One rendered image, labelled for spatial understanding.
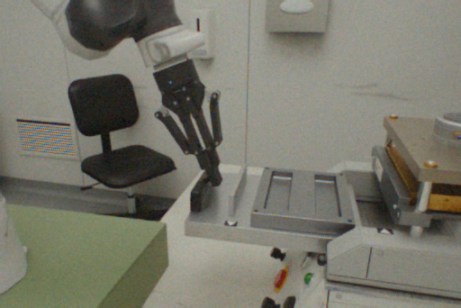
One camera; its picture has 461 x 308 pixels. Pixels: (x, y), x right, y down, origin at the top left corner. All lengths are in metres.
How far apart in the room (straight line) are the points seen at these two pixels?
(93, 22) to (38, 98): 2.34
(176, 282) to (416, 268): 0.49
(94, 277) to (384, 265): 0.47
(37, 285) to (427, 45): 1.98
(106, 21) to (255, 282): 0.60
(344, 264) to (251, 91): 1.74
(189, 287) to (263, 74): 1.57
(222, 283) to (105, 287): 0.28
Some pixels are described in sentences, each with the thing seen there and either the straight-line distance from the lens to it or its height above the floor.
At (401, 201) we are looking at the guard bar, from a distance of 0.61.
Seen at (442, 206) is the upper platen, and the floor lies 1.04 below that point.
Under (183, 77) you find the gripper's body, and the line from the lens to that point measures 0.66.
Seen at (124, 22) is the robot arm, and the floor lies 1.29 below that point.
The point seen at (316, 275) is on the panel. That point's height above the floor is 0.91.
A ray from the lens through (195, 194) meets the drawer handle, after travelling 0.67.
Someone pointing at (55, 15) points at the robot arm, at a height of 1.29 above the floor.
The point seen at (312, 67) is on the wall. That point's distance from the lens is 2.19.
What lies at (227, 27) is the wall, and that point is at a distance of 2.24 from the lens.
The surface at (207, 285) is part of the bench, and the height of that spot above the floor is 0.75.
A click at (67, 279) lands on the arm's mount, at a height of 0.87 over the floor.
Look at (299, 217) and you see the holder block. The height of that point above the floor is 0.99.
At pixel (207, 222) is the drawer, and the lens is 0.65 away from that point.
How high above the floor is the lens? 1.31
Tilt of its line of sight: 22 degrees down
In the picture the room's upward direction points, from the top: straight up
